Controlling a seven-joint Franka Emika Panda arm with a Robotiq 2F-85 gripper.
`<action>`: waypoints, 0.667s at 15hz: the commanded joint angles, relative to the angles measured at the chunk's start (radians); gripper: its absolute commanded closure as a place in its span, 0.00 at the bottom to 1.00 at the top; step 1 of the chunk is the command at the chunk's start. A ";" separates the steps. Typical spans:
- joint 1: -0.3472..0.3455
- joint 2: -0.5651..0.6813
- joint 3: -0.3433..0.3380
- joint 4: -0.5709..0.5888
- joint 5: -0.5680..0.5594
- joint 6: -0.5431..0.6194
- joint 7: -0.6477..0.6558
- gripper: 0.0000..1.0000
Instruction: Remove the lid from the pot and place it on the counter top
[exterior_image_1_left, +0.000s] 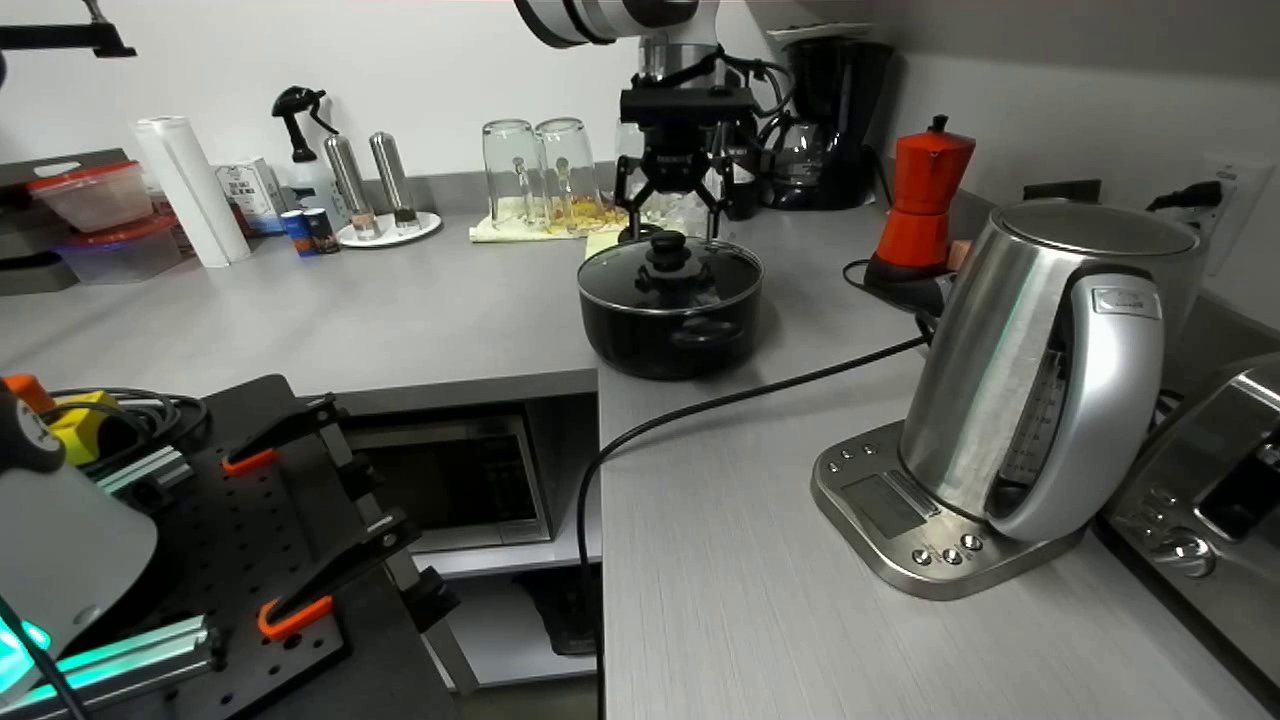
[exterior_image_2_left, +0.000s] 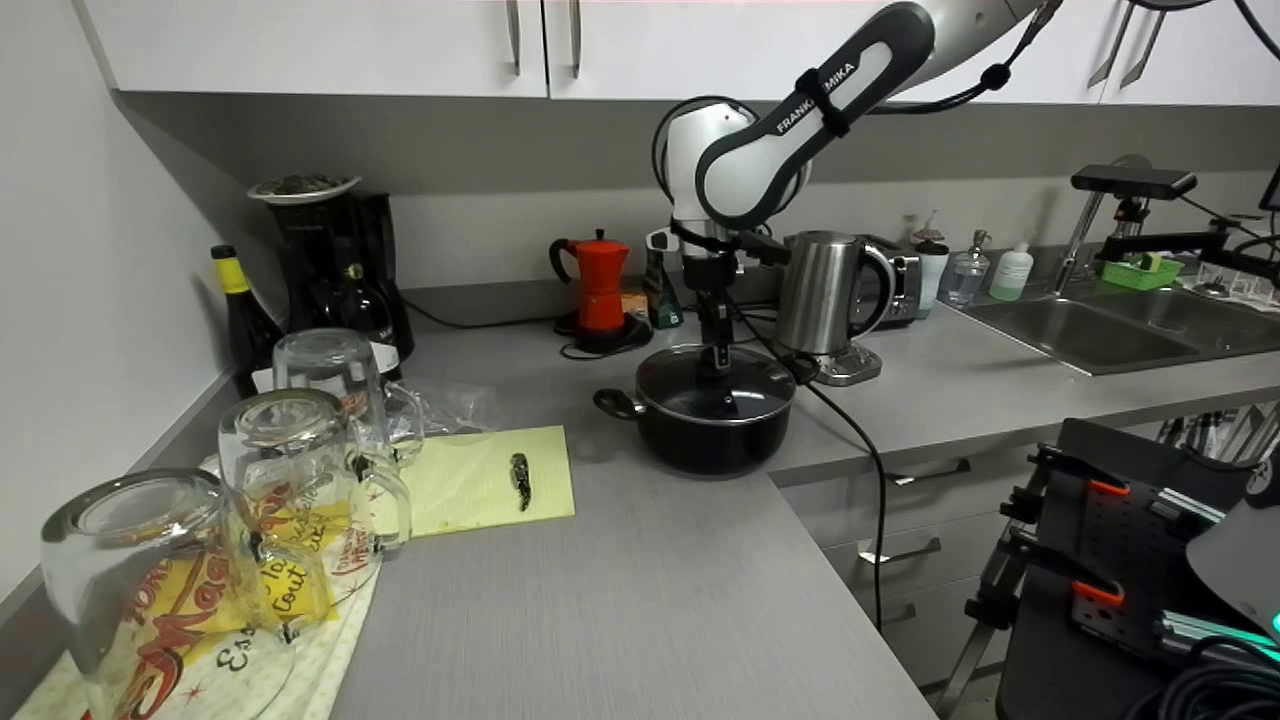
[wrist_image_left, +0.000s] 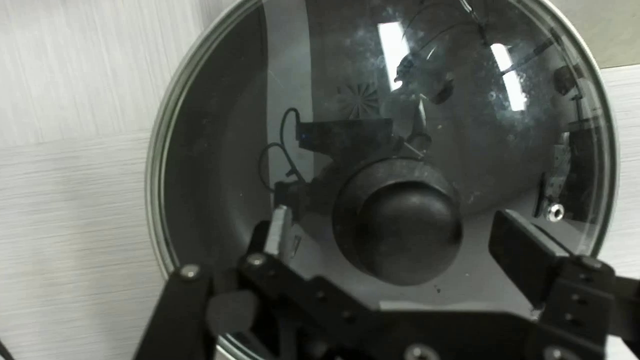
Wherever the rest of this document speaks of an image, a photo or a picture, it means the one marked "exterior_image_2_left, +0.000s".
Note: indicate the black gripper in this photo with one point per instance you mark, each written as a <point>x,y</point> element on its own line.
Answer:
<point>710,280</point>

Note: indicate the grey robot base cover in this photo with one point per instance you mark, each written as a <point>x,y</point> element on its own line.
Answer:
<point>1242,560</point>

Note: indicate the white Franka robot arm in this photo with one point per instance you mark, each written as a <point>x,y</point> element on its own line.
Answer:
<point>746,162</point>

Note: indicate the black cooking pot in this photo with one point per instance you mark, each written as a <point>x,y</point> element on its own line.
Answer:
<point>705,443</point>

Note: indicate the red moka pot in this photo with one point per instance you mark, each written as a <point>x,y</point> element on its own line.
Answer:
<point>602,280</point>

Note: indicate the small dark bottle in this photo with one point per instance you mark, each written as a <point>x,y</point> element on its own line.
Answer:
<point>662,285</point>

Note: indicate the stainless steel electric kettle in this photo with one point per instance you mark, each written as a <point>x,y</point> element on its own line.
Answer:
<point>814,285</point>

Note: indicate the steel kettle base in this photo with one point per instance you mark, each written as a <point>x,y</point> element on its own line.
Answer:
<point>852,369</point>

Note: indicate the stainless steel toaster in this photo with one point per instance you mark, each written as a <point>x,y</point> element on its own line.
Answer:
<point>904,285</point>

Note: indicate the small dark object on cloth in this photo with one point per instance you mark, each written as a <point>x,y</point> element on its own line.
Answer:
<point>523,480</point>

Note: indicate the clear soap bottle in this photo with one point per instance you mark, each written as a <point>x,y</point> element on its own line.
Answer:
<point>965,277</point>

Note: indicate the white soap bottle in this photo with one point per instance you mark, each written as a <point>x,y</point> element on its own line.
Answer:
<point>1013,275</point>

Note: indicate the stainless steel sink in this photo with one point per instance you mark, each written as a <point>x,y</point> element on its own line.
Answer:
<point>1093,332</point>

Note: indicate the black clamp with orange tip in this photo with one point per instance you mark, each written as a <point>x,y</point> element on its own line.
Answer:
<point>1072,470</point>
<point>1066,564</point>

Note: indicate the black drip coffee maker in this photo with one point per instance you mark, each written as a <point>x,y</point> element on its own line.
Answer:
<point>334,267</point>

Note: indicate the clear drinking glass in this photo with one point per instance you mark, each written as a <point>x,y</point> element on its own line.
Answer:
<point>326,374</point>
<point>133,574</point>
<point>286,480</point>

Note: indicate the green sponge holder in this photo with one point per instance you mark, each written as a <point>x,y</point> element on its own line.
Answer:
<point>1141,275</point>

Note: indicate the dark wine bottle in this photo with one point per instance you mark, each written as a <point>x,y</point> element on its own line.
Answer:
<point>244,332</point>

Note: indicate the printed white dish towel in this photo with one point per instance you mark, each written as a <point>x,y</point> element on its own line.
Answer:
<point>340,641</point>

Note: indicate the black stereo camera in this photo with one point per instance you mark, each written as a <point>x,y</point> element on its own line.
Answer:
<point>1133,182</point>

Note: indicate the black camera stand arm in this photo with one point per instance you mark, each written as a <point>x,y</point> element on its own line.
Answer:
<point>1163,247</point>

